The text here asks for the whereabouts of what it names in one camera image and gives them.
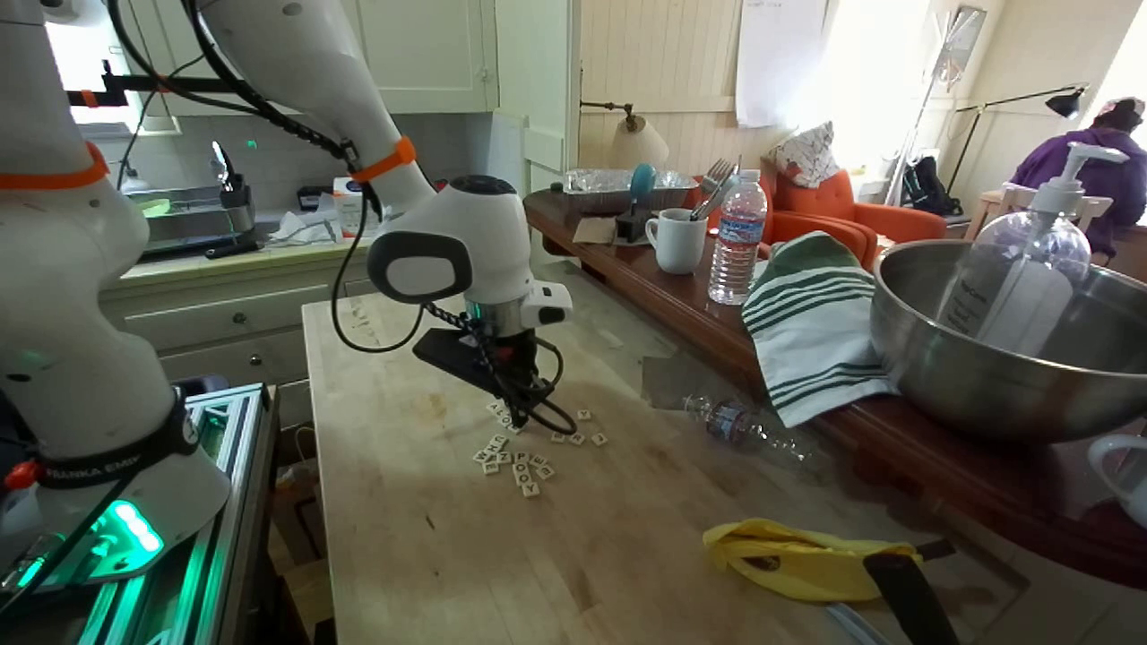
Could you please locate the green striped white towel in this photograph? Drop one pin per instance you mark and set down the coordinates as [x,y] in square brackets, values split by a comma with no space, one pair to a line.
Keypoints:
[810,333]

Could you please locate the cream letter tile E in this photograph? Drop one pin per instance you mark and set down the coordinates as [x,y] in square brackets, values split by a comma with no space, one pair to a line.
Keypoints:
[486,466]

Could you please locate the table lamp with cream shade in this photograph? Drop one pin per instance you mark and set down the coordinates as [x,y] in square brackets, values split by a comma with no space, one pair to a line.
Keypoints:
[639,145]

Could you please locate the cream letter tile M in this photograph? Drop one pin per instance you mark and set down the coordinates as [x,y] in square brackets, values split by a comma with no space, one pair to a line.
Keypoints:
[583,417]

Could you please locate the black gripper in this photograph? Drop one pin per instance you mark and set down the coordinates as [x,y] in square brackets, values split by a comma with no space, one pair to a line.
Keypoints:
[508,360]

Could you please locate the cream letter tile A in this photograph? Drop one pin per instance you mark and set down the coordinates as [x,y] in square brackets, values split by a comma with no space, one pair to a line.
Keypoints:
[492,410]

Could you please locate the cream letter tile Z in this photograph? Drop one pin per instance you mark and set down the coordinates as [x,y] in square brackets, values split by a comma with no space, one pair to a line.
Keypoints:
[504,460]

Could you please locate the stainless steel counter appliance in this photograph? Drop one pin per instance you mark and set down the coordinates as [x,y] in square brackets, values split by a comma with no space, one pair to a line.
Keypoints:
[172,220]

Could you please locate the stainless steel mixing bowl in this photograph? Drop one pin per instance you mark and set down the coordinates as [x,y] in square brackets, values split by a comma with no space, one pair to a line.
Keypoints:
[989,380]

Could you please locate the clear pump sanitizer bottle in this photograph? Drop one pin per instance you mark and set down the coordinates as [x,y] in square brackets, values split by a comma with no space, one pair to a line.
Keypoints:
[1017,287]

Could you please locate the cream letter tile U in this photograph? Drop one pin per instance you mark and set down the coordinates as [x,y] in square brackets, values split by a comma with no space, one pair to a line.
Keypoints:
[496,443]

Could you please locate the orange armchair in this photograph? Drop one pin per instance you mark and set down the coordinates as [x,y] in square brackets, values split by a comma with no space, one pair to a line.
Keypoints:
[883,222]

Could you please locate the cream letter tile Y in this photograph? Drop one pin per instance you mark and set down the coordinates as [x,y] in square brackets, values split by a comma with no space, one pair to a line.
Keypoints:
[534,490]

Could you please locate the black base block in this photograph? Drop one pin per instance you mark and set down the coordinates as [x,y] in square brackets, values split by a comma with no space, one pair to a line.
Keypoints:
[633,222]

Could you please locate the white crumpled cloth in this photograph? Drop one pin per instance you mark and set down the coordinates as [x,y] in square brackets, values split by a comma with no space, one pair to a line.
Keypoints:
[305,222]

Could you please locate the white hanging wall sheet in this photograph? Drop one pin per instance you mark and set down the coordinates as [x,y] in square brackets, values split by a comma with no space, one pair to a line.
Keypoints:
[782,60]

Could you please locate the white dust mop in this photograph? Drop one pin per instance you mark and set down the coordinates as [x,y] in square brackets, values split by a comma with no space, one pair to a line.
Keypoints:
[961,42]

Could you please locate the brown cardboard sheet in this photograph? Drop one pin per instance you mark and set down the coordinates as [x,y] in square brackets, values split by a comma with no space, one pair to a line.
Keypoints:
[591,232]

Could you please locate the aluminium foil tray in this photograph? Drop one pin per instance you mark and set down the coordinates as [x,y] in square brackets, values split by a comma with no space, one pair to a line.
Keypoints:
[603,182]

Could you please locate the black floor lamp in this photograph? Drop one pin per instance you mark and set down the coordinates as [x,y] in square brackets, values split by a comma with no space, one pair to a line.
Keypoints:
[1067,103]

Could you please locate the person in purple shirt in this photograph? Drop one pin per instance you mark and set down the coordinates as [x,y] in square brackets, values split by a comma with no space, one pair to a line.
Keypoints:
[1094,172]

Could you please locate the black backpack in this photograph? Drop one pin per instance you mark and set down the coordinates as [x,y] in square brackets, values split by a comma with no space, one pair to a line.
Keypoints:
[928,188]

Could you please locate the dark brown wooden side table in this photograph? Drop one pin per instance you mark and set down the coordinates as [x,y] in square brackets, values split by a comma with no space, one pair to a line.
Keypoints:
[956,478]

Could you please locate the white drawer cabinet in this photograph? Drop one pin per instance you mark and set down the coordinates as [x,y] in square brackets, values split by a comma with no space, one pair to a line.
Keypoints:
[226,317]

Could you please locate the clear plastic water bottle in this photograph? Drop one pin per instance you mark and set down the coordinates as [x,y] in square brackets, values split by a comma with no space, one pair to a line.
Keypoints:
[737,244]

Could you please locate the cream letter tile L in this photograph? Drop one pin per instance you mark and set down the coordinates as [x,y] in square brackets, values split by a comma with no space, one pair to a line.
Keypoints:
[501,417]

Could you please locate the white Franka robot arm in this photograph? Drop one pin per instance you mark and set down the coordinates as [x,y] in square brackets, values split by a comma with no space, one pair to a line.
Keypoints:
[73,324]

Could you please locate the white wall cabinet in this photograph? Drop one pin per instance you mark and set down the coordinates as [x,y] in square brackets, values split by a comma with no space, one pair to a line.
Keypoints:
[452,55]

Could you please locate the white ceramic mug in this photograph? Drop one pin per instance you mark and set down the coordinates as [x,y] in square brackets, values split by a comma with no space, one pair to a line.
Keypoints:
[1131,478]
[676,241]

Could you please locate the cream letter tile H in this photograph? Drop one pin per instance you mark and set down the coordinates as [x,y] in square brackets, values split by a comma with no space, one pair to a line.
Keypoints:
[487,449]

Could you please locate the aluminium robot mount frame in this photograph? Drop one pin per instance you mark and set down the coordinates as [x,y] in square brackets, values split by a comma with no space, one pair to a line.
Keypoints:
[219,539]

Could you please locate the black rod with orange clamps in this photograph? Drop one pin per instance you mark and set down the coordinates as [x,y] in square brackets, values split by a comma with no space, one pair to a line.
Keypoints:
[179,84]

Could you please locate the patterned white pillow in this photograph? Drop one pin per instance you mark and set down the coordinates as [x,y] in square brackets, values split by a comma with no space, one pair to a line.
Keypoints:
[810,153]

